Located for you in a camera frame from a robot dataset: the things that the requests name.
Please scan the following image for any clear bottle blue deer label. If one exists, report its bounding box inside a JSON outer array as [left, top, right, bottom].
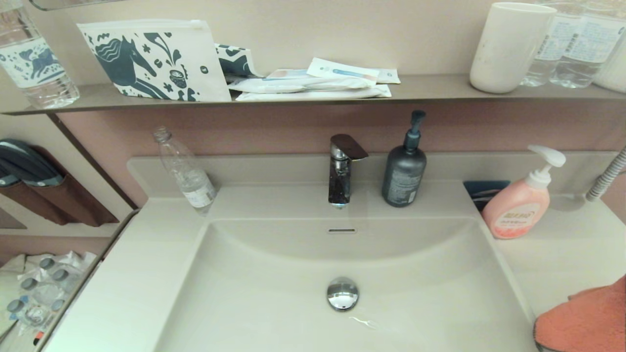
[[0, 0, 80, 110]]

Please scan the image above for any dark grey hair dryer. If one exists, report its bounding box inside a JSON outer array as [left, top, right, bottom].
[[0, 139, 64, 188]]

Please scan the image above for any brown wall holder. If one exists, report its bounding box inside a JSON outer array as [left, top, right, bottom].
[[0, 147, 119, 227]]

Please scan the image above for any white sachet blue stripe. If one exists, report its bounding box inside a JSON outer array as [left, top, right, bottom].
[[307, 57, 380, 82]]

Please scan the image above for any small blue print pouch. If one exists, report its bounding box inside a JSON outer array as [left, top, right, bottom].
[[214, 44, 263, 79]]

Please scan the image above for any dark grey pump bottle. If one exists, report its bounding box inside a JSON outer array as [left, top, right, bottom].
[[381, 110, 427, 208]]

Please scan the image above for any chrome drain stopper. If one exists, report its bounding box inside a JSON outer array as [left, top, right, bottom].
[[326, 277, 360, 312]]

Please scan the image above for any pink pump soap bottle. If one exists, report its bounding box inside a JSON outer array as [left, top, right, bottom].
[[481, 144, 567, 240]]

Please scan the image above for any white pouch blue horse print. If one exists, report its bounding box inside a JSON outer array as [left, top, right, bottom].
[[77, 19, 232, 102]]

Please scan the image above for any dark blue soap dish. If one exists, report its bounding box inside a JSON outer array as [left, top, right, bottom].
[[463, 179, 511, 213]]

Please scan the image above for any beige towel rail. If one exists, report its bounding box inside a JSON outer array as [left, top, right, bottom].
[[33, 209, 140, 352]]

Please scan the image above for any empty clear plastic bottle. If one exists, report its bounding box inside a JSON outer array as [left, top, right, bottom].
[[153, 127, 218, 217]]

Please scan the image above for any clear water bottle white label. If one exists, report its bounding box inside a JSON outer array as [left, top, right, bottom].
[[549, 0, 626, 89], [519, 0, 570, 87]]

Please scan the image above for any grey wall shelf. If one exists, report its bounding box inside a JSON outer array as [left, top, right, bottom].
[[0, 73, 626, 116]]

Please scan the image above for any grey corrugated hose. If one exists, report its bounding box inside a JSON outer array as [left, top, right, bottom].
[[585, 146, 626, 202]]

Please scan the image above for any orange microfibre cloth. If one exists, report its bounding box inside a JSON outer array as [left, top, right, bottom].
[[533, 275, 626, 352]]

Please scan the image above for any white ribbed container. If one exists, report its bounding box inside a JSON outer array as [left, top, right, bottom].
[[593, 34, 626, 93]]

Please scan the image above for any chrome faucet dark handle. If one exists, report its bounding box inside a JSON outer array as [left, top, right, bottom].
[[327, 133, 369, 210]]

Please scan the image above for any tall white cup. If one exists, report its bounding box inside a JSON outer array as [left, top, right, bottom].
[[469, 2, 557, 94]]

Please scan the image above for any white wash basin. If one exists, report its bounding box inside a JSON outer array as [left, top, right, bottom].
[[42, 151, 626, 352]]

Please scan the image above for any clear water bottle grey cap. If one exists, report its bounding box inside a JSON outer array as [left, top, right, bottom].
[[5, 299, 40, 333], [37, 257, 69, 282], [49, 268, 86, 299], [19, 276, 54, 313], [49, 298, 70, 319]]

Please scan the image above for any white sachet peach print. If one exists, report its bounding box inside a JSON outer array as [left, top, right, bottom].
[[265, 68, 313, 80]]

